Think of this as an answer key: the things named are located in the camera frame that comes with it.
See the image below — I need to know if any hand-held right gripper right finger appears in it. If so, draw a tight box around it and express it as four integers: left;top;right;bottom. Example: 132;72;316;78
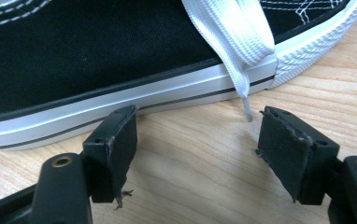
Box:
255;105;340;206

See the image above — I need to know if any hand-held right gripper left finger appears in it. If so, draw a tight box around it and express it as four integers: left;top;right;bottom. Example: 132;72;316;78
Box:
82;105;138;210

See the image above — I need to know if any black white canvas sneaker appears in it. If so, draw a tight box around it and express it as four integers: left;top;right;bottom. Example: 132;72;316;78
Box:
0;0;357;152

